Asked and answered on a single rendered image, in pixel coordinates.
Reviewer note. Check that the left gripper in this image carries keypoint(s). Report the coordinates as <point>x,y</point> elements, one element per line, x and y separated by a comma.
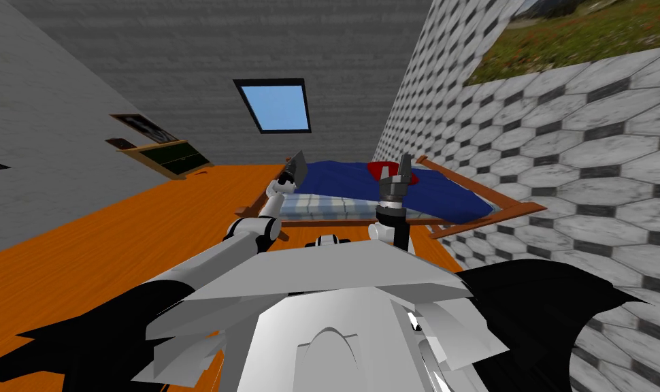
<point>296,170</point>

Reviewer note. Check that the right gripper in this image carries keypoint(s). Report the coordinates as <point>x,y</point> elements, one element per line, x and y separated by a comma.
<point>392,190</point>

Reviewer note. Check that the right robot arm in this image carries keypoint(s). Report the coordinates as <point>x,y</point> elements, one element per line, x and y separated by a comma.
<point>526,316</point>

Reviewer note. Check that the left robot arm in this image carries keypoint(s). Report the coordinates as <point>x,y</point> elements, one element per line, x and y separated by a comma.
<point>210,261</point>

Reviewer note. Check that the wooden bed with blue blanket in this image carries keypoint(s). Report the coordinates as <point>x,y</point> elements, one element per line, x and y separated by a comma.
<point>450,198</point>

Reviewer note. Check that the black framed blue window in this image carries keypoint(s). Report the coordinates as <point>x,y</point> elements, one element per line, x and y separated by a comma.
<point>275,106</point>

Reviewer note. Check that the wooden cabinet with dark front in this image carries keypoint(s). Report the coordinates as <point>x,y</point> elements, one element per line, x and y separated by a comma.
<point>172,158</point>

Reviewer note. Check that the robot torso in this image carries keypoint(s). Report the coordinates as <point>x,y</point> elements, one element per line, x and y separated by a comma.
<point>330,305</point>

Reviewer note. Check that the dark framed wall picture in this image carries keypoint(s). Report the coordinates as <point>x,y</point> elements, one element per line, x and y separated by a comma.
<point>145,128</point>

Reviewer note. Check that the small brown wall picture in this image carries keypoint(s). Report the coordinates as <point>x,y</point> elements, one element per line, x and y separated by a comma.
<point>120,144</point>

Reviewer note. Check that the green landscape wall picture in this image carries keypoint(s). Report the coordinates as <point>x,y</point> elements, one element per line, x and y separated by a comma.
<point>569,38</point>

